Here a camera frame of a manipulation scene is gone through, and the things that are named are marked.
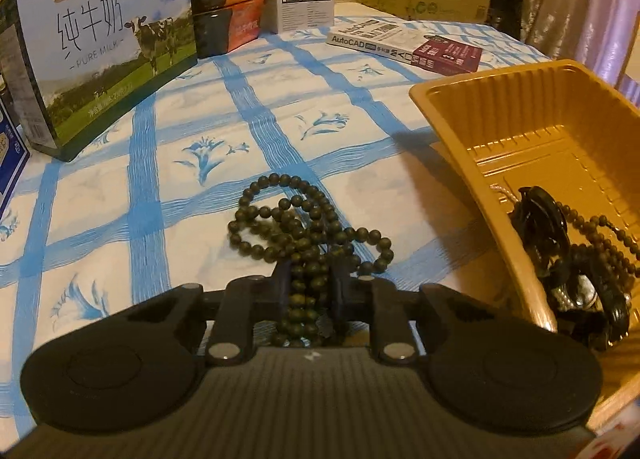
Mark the pile of bead bracelets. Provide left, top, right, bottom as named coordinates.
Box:
left=492, top=184, right=640, bottom=352

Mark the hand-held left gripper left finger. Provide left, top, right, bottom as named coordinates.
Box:
left=127, top=261, right=294, bottom=367

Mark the golden plastic tray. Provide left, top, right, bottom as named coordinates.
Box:
left=409, top=58, right=640, bottom=432

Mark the white and maroon book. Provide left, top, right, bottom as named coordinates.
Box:
left=326, top=18, right=483, bottom=75

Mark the dark blue milk carton box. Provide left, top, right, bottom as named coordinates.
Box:
left=0, top=94, right=31, bottom=220

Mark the long dark green bead necklace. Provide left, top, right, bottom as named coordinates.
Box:
left=227, top=173, right=396, bottom=347

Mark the red patterned clothing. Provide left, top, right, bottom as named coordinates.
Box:
left=585, top=404, right=640, bottom=459

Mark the blue checked tablecloth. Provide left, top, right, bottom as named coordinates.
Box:
left=0, top=14, right=556, bottom=435

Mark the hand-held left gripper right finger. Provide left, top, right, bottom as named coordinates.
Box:
left=327, top=260, right=493, bottom=367

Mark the light blue cow milk box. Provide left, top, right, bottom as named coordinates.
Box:
left=0, top=0, right=198, bottom=162

